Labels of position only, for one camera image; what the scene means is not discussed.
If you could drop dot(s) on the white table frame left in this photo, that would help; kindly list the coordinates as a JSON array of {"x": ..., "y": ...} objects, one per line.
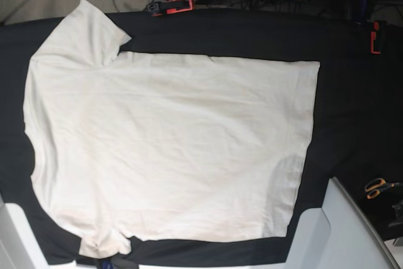
[{"x": 19, "y": 247}]

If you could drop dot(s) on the orange black clamp top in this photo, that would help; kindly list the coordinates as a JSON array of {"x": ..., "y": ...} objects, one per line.
[{"x": 160, "y": 8}]

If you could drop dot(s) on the black table cloth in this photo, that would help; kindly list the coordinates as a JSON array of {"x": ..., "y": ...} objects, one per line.
[{"x": 357, "y": 133}]

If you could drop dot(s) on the white table frame right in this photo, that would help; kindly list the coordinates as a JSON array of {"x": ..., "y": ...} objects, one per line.
[{"x": 337, "y": 235}]

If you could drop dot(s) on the white table frame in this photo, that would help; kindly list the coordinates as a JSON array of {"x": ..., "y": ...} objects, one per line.
[
  {"x": 337, "y": 235},
  {"x": 19, "y": 247}
]

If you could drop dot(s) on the black object right edge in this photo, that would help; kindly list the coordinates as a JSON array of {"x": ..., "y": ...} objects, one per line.
[{"x": 398, "y": 210}]

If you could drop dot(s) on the orange handled scissors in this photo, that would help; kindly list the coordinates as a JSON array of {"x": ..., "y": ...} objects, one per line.
[{"x": 379, "y": 185}]

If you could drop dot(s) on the orange black clamp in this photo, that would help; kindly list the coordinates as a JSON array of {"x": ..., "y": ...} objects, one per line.
[
  {"x": 160, "y": 8},
  {"x": 377, "y": 37}
]

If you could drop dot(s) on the white T-shirt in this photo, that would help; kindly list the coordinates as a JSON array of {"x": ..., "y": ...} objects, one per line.
[{"x": 163, "y": 146}]

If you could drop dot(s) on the orange black clamp right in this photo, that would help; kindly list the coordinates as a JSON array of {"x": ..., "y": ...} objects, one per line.
[{"x": 377, "y": 37}]

